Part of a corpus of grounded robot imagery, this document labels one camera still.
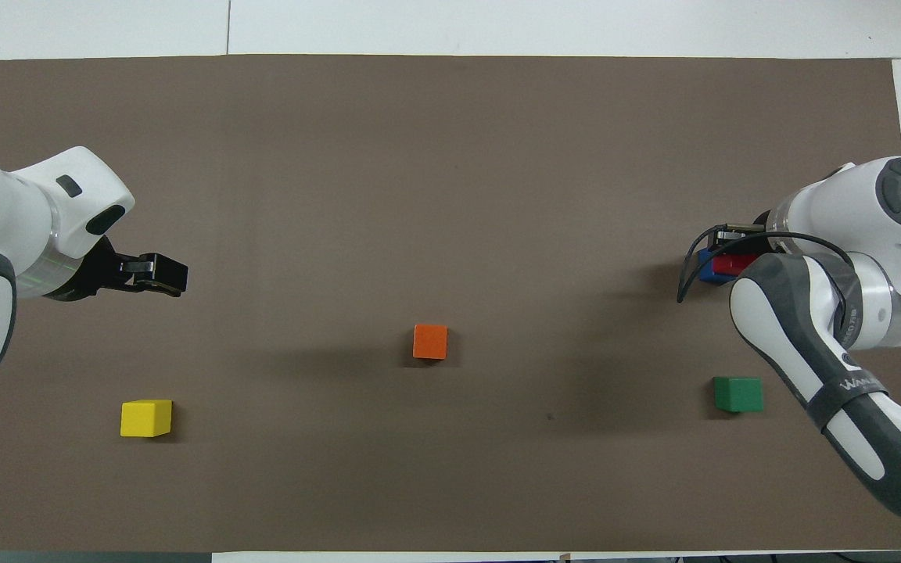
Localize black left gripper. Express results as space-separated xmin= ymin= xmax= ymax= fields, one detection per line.
xmin=48 ymin=235 xmax=189 ymax=302

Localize yellow wooden block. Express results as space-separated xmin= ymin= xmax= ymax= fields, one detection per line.
xmin=120 ymin=399 xmax=174 ymax=439

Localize blue wooden block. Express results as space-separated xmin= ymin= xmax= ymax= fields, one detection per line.
xmin=697 ymin=249 xmax=738 ymax=285

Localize red wooden block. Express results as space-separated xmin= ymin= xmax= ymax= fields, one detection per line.
xmin=713 ymin=252 xmax=764 ymax=276

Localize orange wooden block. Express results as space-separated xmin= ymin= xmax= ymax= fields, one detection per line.
xmin=412 ymin=324 xmax=449 ymax=360

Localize green wooden block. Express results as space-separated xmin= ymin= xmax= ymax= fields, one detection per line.
xmin=713 ymin=376 xmax=764 ymax=414

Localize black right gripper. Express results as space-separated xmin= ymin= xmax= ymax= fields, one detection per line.
xmin=720 ymin=210 xmax=776 ymax=256

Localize brown table mat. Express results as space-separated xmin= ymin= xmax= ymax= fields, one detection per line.
xmin=0 ymin=53 xmax=901 ymax=554

